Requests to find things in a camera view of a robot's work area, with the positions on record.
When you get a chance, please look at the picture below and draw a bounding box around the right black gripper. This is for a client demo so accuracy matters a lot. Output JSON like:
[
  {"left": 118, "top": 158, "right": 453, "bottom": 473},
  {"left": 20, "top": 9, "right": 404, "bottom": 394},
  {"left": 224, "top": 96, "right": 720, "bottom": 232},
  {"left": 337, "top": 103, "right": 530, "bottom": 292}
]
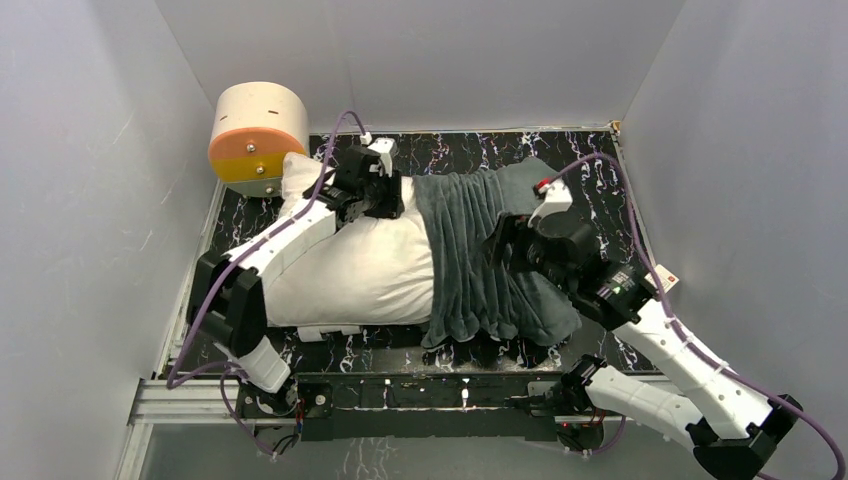
[{"left": 477, "top": 213, "right": 574, "bottom": 295}]

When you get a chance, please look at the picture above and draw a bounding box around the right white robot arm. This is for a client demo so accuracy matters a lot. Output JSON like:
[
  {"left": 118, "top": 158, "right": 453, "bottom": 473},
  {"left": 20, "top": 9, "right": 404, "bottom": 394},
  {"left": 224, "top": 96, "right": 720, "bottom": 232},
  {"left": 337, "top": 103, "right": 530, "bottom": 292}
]
[{"left": 484, "top": 213, "right": 800, "bottom": 479}]

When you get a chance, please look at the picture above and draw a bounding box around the white tag card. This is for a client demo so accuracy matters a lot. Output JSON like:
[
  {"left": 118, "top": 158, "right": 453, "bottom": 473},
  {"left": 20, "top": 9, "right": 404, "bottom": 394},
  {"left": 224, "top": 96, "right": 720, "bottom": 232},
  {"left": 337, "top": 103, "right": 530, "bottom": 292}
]
[{"left": 644, "top": 264, "right": 679, "bottom": 298}]

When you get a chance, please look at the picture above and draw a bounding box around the black front mounting rail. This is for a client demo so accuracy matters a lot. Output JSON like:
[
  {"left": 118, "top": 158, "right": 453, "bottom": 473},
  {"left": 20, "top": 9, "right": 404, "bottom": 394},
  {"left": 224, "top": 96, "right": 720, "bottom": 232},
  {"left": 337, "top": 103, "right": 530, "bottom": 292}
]
[{"left": 297, "top": 372, "right": 579, "bottom": 441}]

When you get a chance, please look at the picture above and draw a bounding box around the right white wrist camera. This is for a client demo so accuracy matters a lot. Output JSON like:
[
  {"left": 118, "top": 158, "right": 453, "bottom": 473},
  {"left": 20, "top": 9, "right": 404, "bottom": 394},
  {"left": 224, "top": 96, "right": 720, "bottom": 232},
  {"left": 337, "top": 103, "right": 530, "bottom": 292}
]
[{"left": 529, "top": 178, "right": 573, "bottom": 229}]

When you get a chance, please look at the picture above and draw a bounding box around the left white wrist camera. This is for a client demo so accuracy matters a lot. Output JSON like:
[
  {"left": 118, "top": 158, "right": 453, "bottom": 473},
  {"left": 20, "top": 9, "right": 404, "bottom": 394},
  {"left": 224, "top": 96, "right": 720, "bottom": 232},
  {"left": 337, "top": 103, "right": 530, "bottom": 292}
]
[{"left": 360, "top": 132, "right": 398, "bottom": 177}]

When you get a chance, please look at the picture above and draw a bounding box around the cream and orange cylindrical container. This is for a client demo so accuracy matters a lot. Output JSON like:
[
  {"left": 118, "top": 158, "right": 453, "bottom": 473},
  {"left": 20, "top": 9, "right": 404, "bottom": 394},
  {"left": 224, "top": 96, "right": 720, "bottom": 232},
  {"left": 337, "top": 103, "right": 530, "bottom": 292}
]
[{"left": 207, "top": 81, "right": 309, "bottom": 197}]

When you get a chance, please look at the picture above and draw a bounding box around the zebra and grey pillowcase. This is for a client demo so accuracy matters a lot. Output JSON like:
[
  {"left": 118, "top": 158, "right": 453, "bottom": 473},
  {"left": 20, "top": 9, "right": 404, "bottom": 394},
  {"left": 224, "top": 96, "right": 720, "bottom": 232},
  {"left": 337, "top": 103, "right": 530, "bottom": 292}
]
[{"left": 412, "top": 157, "right": 582, "bottom": 349}]

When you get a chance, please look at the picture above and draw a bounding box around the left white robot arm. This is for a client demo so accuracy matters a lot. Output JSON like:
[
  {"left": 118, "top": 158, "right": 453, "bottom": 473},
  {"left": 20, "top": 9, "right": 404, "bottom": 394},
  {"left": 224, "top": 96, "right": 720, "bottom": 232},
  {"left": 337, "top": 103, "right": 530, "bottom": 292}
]
[{"left": 186, "top": 137, "right": 404, "bottom": 416}]

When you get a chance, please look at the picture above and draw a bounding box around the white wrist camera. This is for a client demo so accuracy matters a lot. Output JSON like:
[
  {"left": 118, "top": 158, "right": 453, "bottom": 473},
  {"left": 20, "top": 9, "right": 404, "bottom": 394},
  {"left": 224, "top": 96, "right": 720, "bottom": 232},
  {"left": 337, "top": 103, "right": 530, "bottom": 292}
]
[
  {"left": 360, "top": 132, "right": 398, "bottom": 177},
  {"left": 529, "top": 178, "right": 573, "bottom": 229}
]

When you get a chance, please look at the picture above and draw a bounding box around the white pillow insert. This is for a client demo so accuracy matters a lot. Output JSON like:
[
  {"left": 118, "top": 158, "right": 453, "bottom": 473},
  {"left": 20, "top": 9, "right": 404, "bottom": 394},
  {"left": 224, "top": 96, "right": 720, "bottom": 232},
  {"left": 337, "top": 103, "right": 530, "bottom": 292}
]
[{"left": 264, "top": 176, "right": 434, "bottom": 327}]

